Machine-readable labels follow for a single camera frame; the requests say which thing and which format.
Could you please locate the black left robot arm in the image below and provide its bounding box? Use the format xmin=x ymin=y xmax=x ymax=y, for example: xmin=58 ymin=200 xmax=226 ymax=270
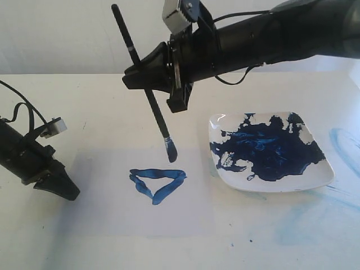
xmin=1 ymin=118 xmax=80 ymax=201

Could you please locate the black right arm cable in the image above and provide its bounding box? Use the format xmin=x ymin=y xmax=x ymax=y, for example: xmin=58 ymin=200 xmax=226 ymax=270
xmin=212 ymin=10 xmax=271 ymax=86

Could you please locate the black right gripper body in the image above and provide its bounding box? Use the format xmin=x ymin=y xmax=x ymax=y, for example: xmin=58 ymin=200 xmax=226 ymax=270
xmin=165 ymin=24 xmax=219 ymax=113

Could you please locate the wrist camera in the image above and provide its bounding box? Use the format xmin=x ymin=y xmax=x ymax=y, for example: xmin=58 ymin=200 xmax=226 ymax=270
xmin=40 ymin=117 xmax=68 ymax=138
xmin=162 ymin=0 xmax=200 ymax=35

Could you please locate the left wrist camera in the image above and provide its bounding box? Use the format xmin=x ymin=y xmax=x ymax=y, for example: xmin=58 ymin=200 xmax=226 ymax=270
xmin=40 ymin=117 xmax=68 ymax=138

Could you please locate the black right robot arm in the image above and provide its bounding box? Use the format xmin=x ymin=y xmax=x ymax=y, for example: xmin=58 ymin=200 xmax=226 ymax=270
xmin=123 ymin=1 xmax=359 ymax=113

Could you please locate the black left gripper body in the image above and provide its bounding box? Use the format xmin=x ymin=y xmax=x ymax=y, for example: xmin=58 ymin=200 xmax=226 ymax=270
xmin=5 ymin=142 xmax=65 ymax=185

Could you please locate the white sheet of paper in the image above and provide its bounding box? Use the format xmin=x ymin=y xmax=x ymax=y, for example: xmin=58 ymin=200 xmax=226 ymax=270
xmin=58 ymin=147 xmax=214 ymax=237

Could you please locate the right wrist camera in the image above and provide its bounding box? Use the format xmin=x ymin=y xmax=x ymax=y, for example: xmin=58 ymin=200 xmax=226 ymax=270
xmin=162 ymin=0 xmax=200 ymax=35

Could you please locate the white square paint plate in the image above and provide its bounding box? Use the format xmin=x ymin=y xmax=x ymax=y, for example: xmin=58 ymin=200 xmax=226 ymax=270
xmin=209 ymin=111 xmax=335 ymax=193

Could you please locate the black paintbrush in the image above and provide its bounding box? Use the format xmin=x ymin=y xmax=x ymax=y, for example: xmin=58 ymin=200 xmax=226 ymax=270
xmin=111 ymin=4 xmax=178 ymax=163

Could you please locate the black left camera cable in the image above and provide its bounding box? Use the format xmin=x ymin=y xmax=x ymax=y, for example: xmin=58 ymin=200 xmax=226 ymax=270
xmin=0 ymin=80 xmax=47 ymax=133

